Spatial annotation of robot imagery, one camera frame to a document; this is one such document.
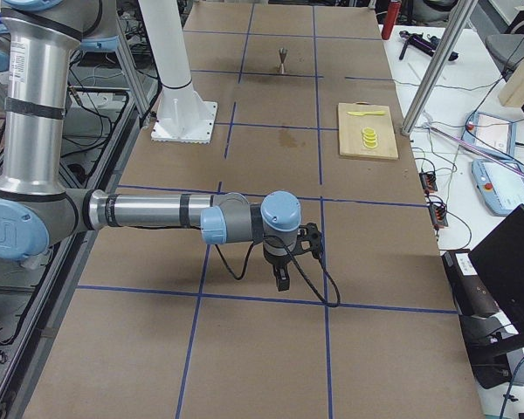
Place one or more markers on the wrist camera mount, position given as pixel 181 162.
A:
pixel 309 239

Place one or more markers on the red cylinder bottle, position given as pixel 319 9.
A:
pixel 390 19

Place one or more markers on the white pedestal column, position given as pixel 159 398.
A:
pixel 182 115

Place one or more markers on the yellow plastic knife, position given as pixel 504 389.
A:
pixel 366 113

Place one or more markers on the black hand tool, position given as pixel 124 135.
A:
pixel 428 45

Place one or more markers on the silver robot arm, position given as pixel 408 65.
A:
pixel 36 211

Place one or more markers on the far blue teach pendant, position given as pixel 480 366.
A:
pixel 493 135

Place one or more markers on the black monitor with stand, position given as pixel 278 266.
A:
pixel 499 261

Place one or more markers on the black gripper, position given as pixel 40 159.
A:
pixel 278 264

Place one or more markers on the steel jigger measuring cup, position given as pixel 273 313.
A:
pixel 282 59

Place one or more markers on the near blue teach pendant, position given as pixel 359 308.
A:
pixel 500 183

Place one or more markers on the wooden cutting board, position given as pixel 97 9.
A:
pixel 350 133

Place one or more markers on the aluminium frame post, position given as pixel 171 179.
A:
pixel 450 37

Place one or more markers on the blue teach pendant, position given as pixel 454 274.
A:
pixel 500 183
pixel 493 135

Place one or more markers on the black power box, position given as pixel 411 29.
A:
pixel 471 294

